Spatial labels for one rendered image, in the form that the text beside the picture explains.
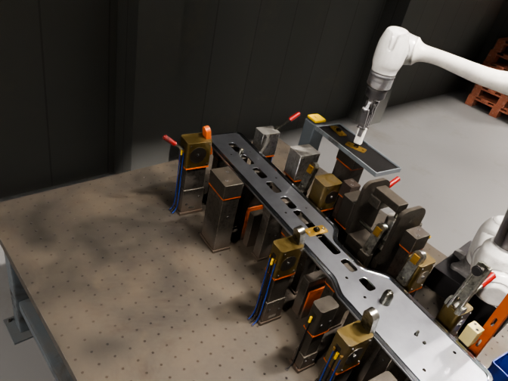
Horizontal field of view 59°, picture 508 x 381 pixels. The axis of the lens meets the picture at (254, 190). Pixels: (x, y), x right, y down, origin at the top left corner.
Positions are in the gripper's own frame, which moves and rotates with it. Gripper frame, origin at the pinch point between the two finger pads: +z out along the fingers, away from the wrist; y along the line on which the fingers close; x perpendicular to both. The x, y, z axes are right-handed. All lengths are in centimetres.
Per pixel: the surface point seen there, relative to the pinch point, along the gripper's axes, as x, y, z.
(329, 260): 17, 50, 21
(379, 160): 11.0, 1.8, 5.5
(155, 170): -85, 20, 51
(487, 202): 68, -249, 122
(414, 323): 47, 56, 22
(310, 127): -23.9, -7.8, 9.4
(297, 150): -18.4, 13.4, 10.4
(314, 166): -8.4, 17.4, 11.6
